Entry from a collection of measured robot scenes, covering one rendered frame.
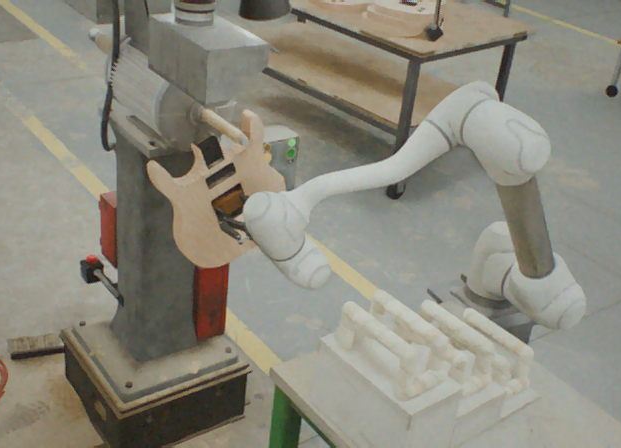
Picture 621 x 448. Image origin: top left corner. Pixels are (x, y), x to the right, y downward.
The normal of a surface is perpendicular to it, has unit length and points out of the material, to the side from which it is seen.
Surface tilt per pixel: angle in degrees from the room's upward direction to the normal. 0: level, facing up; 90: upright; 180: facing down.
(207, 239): 90
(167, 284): 90
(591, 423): 0
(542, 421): 0
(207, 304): 90
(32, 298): 0
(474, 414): 90
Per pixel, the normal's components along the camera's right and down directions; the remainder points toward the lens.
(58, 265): 0.10, -0.87
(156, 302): 0.58, 0.45
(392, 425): -0.78, 0.24
